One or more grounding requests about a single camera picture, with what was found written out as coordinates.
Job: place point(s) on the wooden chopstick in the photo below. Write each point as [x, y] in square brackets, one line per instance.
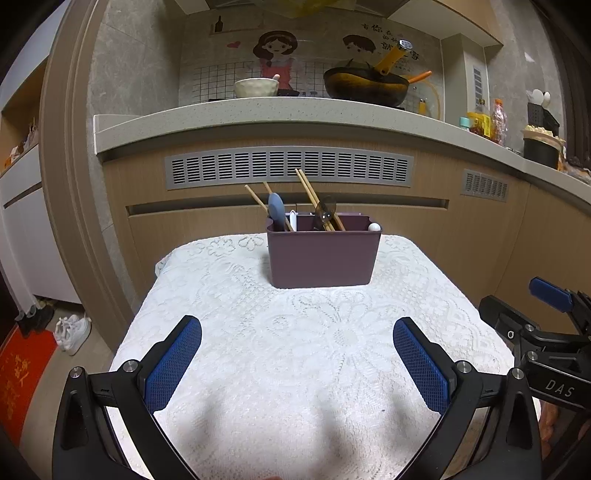
[307, 189]
[310, 184]
[268, 188]
[256, 198]

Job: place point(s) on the blue plastic spoon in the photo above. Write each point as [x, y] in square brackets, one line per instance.
[276, 207]

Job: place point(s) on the clear lid yellow rim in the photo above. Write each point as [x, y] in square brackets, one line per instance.
[436, 99]

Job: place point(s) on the white storage cabinet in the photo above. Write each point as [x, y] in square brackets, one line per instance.
[27, 240]

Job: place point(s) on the small grey vent grille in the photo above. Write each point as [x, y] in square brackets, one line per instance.
[485, 185]

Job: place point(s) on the white sneaker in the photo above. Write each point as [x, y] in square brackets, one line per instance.
[63, 332]
[82, 334]

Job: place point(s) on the stone kitchen countertop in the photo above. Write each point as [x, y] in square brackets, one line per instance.
[277, 122]

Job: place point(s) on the red floor mat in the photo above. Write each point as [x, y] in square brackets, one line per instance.
[23, 378]

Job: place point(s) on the white lace tablecloth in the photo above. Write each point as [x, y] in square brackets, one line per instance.
[300, 346]

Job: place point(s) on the cartoon boy wall sticker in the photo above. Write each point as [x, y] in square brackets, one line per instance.
[358, 46]

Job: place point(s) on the cream ceramic bowl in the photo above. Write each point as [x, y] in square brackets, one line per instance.
[256, 87]

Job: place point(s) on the black utensil rack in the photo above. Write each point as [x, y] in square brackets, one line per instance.
[542, 113]

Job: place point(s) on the wooden kitchen cabinet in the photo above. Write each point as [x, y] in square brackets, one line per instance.
[485, 240]

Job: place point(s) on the yellow packet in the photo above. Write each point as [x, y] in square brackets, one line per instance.
[481, 124]

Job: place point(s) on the black pot cream lid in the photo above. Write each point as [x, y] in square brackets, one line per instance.
[542, 150]

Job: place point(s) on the cartoon girl wall sticker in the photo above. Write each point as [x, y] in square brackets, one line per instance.
[275, 50]

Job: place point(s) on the teal cup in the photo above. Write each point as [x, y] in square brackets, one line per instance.
[464, 122]

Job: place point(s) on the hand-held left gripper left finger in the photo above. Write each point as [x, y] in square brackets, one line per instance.
[173, 364]

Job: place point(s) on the dark shoes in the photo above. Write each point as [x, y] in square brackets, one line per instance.
[34, 318]

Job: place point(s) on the person's right forearm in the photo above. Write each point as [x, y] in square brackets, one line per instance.
[563, 434]

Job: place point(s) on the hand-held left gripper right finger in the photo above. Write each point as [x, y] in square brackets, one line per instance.
[421, 364]

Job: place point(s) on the purple plastic utensil holder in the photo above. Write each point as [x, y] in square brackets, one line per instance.
[323, 258]

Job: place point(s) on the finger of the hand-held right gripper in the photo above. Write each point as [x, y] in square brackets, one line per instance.
[503, 318]
[549, 293]

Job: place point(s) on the plastic bottle orange cap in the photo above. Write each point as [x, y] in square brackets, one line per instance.
[499, 122]

